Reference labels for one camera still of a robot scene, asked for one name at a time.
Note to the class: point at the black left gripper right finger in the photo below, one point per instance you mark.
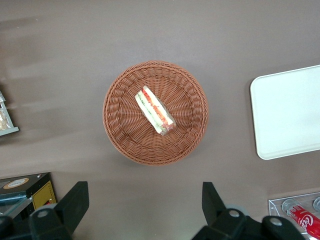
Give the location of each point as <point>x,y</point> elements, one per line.
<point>212,200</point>

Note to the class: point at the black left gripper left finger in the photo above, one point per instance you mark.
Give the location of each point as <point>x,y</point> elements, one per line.
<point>72,205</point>

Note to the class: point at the triangle sandwich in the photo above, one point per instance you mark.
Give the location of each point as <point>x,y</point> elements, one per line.
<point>153,110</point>

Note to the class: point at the brown round wicker basket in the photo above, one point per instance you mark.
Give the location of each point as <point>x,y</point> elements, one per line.
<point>125,130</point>

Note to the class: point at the grey snack display tray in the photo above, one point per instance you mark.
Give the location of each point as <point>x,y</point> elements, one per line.
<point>7,132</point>

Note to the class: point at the cream plastic tray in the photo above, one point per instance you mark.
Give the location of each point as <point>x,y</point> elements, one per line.
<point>287,112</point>

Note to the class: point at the black food warmer machine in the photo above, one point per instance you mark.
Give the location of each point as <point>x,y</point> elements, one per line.
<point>42,197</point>

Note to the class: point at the clear acrylic bottle rack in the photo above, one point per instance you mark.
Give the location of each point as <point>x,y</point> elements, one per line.
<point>275,207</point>

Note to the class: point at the clear cracker snack pack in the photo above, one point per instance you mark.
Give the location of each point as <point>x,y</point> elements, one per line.
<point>3,120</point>

